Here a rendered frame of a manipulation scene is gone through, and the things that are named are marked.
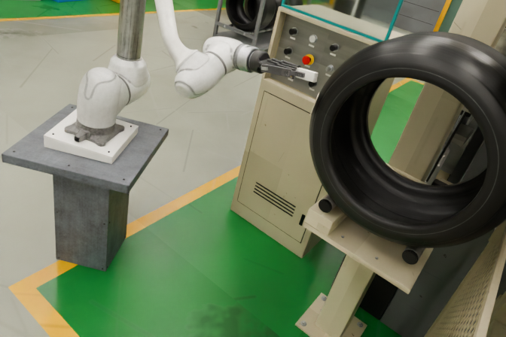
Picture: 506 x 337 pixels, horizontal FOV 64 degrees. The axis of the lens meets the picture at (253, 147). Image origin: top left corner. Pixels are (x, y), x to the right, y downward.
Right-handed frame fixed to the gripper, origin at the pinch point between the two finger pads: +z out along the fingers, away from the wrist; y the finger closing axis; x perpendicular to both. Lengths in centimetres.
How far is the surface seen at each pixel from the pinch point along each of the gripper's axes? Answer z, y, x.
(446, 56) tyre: 40.0, -10.1, -15.7
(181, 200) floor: -95, 43, 111
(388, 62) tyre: 27.9, -11.9, -12.0
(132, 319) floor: -49, -32, 117
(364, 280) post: 28, 28, 86
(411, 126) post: 28.9, 27.7, 15.6
